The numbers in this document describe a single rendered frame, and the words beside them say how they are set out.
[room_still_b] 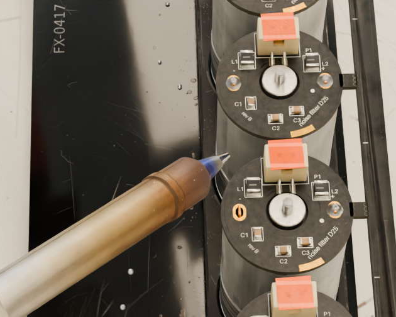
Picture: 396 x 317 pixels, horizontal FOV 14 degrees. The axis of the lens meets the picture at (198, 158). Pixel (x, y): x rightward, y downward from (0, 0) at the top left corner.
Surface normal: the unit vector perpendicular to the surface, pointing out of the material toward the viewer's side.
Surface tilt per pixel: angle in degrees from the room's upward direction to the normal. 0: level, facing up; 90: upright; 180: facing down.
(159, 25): 0
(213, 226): 0
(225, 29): 90
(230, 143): 90
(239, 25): 90
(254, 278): 90
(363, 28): 0
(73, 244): 26
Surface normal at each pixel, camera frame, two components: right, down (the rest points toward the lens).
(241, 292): -0.66, 0.67
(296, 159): 0.00, -0.45
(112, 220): 0.34, -0.65
